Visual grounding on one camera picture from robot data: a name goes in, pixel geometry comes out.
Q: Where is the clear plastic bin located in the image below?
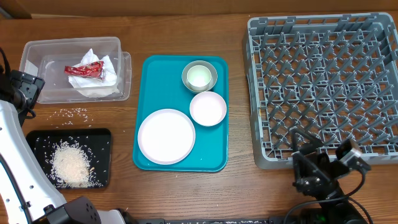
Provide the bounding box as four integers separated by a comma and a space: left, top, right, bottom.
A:
19, 37, 129, 104

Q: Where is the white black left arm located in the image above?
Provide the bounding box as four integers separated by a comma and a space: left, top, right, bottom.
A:
1, 60, 137, 224

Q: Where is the pink round plate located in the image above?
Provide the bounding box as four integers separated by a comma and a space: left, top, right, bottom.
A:
137, 109, 196, 165

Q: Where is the white napkin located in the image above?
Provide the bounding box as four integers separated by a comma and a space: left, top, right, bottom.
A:
68, 49, 120, 98

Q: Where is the grey dishwasher rack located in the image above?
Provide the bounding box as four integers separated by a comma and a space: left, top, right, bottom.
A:
243, 12, 397, 169

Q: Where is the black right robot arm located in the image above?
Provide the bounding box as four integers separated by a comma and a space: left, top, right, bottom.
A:
283, 129, 373, 223

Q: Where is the red snack wrapper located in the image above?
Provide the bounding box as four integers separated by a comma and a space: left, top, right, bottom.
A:
64, 61, 104, 80

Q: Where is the grey-green bowl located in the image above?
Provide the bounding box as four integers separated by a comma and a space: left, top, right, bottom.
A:
182, 60, 218, 93

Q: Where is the pink small bowl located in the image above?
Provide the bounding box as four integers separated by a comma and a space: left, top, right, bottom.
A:
189, 91, 227, 127

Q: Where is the white rice pile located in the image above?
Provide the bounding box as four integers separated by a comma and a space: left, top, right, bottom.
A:
45, 141, 103, 189

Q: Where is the black rectangular tray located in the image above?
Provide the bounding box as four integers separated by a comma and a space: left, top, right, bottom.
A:
26, 128, 112, 189

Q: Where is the cream cup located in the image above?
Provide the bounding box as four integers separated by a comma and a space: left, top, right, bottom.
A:
187, 65, 211, 88

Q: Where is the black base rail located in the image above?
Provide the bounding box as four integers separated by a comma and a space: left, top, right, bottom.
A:
136, 216, 284, 224

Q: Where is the teal plastic tray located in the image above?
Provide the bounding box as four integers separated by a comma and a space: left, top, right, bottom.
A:
132, 55, 229, 172

